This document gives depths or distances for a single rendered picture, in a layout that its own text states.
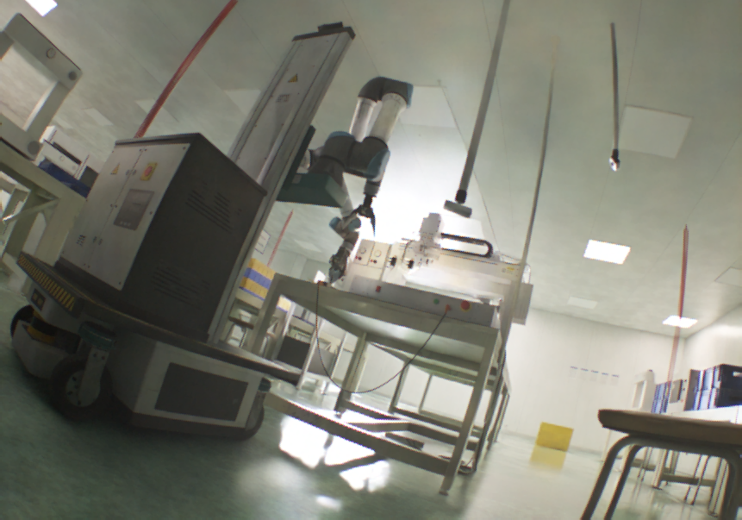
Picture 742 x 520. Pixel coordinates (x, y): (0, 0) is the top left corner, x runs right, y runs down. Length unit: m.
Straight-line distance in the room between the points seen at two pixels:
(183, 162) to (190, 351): 0.51
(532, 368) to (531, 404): 0.77
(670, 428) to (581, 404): 8.50
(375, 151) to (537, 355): 8.08
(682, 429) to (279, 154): 1.49
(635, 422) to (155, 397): 1.12
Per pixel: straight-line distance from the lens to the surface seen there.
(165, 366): 1.15
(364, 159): 1.62
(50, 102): 2.92
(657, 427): 0.88
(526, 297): 2.65
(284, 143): 1.62
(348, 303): 2.01
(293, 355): 4.64
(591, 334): 9.55
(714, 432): 0.87
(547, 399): 9.27
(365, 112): 1.92
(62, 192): 2.87
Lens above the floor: 0.41
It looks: 17 degrees up
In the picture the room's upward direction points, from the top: 19 degrees clockwise
